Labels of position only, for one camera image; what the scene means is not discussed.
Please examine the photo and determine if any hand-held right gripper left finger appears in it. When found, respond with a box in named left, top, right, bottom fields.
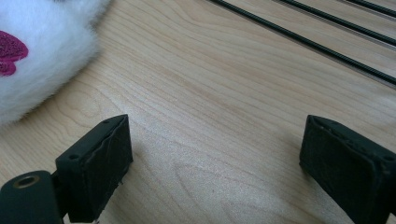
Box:
left=55, top=114, right=134, bottom=224

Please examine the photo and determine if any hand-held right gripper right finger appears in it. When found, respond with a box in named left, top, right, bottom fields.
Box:
left=299, top=114, right=396, bottom=224

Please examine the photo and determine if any white fluffy plush toy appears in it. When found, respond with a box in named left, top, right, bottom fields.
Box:
left=0, top=0, right=112, bottom=126

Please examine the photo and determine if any black ribbed cable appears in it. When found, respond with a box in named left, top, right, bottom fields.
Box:
left=347, top=0, right=396, bottom=19
left=210, top=0, right=396, bottom=86
left=277, top=0, right=396, bottom=47

